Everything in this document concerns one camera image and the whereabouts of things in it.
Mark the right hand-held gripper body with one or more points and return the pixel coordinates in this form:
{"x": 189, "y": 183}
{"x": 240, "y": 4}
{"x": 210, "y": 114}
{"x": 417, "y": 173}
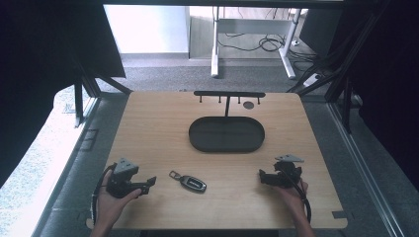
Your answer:
{"x": 288, "y": 174}

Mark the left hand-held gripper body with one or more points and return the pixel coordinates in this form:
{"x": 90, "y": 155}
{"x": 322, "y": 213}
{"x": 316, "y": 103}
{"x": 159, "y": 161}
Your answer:
{"x": 122, "y": 179}

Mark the black car key fob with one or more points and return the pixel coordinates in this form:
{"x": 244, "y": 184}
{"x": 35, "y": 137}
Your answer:
{"x": 192, "y": 183}

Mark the black key holder tray stand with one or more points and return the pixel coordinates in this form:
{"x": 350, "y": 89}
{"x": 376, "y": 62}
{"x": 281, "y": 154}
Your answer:
{"x": 226, "y": 134}

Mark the person's right hand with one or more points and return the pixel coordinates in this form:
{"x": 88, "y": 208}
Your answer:
{"x": 291, "y": 196}

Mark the person's left hand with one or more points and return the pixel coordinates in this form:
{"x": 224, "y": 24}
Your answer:
{"x": 110, "y": 205}

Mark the round grey table grommet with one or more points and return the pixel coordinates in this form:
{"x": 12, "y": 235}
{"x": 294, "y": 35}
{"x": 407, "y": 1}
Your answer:
{"x": 248, "y": 105}

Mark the white power strip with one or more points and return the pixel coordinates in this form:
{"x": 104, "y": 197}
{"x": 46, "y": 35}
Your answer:
{"x": 312, "y": 80}

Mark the dark curtain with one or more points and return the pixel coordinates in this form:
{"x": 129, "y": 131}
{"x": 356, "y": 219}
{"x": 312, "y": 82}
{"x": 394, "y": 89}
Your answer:
{"x": 39, "y": 65}
{"x": 388, "y": 82}

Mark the dark box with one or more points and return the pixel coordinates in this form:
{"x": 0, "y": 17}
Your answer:
{"x": 318, "y": 29}

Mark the white cabinet panel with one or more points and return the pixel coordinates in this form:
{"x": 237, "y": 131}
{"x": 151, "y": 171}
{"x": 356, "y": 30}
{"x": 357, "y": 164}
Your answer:
{"x": 148, "y": 29}

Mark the aluminium floor rail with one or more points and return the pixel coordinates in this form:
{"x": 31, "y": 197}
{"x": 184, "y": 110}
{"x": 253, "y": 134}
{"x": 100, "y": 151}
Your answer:
{"x": 365, "y": 171}

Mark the black metal frame strut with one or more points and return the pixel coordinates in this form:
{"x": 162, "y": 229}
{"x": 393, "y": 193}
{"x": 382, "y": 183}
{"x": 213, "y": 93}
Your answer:
{"x": 342, "y": 65}
{"x": 79, "y": 98}

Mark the white metal desk frame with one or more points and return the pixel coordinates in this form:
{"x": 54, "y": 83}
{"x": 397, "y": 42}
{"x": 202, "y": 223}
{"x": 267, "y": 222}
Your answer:
{"x": 214, "y": 49}

